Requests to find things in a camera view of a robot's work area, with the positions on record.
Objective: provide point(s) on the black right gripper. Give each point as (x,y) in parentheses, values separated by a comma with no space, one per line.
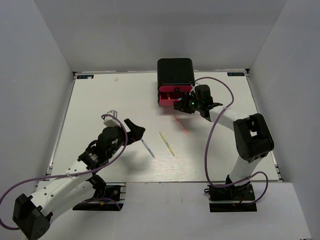
(183,105)

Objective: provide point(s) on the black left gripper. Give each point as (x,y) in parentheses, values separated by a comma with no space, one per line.
(136,132)

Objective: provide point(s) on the red thin pen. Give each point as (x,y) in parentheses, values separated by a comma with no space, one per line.
(181,125)

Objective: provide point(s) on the pink top drawer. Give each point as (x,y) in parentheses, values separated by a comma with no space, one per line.
(175,88)

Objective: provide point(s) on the pink drawer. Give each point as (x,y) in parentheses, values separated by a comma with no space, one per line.
(175,88)
(163,99)

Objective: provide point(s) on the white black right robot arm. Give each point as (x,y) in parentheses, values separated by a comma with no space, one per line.
(253,139)

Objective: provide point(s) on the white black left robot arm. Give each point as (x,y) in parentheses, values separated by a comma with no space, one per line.
(34,214)

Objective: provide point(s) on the blue thin pen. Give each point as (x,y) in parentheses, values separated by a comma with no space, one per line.
(147,147)

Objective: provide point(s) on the black drawer cabinet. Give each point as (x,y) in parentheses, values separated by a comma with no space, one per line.
(175,71)

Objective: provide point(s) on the right table logo sticker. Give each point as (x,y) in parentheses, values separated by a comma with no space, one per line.
(236,74)

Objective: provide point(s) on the table logo sticker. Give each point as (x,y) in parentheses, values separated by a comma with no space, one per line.
(86,76)
(236,74)

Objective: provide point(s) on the yellow thin pen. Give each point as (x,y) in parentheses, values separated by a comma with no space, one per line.
(167,144)

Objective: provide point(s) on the left table logo sticker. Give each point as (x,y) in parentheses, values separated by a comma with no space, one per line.
(86,76)

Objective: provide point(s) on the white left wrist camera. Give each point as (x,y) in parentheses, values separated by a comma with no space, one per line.
(110,119)

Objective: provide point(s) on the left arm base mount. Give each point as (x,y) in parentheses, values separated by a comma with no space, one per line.
(108,198)

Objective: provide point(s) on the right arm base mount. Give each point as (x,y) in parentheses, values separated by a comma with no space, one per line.
(233,199)

